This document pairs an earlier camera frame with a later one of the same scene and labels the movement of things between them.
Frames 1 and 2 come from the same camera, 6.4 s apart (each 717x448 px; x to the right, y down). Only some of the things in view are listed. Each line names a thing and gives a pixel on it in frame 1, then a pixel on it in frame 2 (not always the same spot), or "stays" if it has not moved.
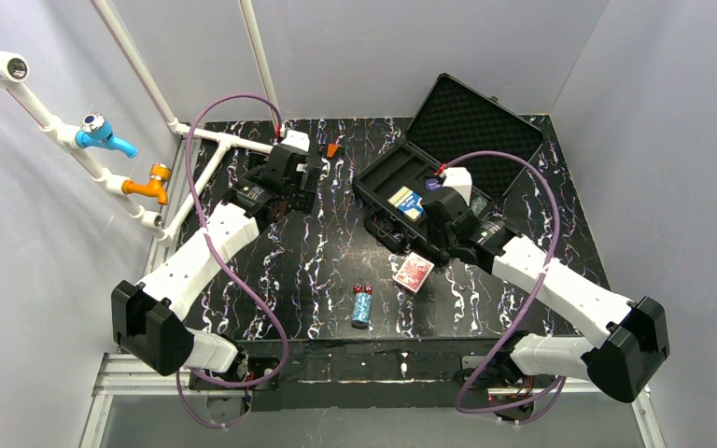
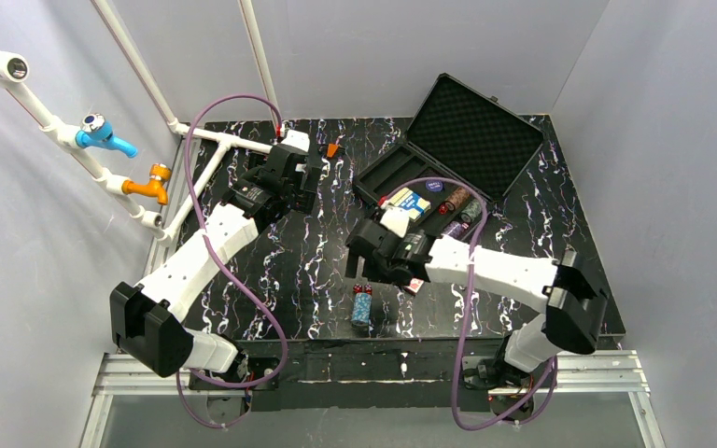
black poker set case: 457,120 stays
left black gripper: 309,175 stays
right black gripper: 435,206 -> 362,253
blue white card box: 408,203 stays
